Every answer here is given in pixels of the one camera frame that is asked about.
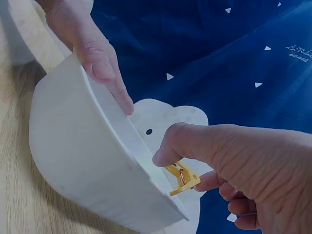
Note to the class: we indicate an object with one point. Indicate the person's left hand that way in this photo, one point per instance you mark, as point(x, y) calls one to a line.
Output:
point(78, 31)

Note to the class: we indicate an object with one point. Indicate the person's right thumb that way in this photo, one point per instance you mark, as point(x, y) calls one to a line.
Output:
point(175, 143)

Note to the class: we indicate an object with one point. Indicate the yellow plastic clothespin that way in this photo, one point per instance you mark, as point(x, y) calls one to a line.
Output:
point(185, 179)

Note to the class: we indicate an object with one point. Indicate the person's left thumb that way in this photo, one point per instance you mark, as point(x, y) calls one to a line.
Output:
point(98, 61)

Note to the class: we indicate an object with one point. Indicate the white plastic basin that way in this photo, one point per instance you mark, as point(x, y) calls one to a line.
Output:
point(83, 146)

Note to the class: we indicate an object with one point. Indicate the person's right hand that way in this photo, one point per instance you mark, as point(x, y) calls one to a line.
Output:
point(263, 170)

